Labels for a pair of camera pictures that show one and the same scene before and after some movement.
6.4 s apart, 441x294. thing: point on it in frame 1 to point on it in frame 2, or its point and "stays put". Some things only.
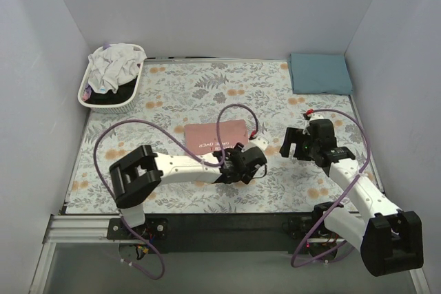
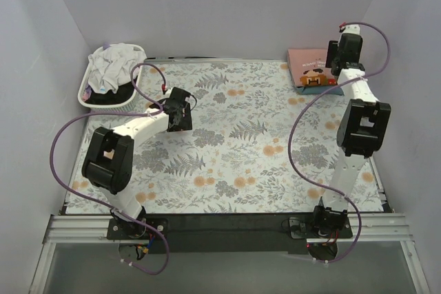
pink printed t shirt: x=202 y=138 to x=309 y=67
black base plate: x=216 y=234 stays put
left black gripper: x=253 y=155 to x=186 y=119
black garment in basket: x=124 y=91 stays put
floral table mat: x=200 y=107 stays put
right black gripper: x=297 y=141 to x=331 y=54
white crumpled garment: x=115 y=66 stays put
